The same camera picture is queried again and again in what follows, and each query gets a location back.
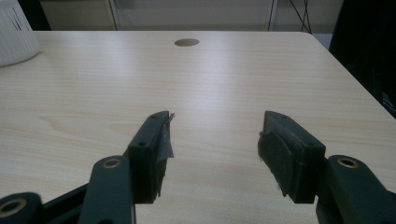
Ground white metal frame post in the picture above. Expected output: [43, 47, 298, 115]
[266, 0, 278, 32]
[106, 0, 121, 32]

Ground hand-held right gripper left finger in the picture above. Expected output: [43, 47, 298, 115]
[127, 110, 176, 205]

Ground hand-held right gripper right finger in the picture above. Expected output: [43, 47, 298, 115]
[257, 110, 327, 204]

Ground black cables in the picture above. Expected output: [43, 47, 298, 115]
[289, 0, 313, 35]

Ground white slotted plastic basket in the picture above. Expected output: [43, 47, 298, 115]
[0, 0, 41, 68]

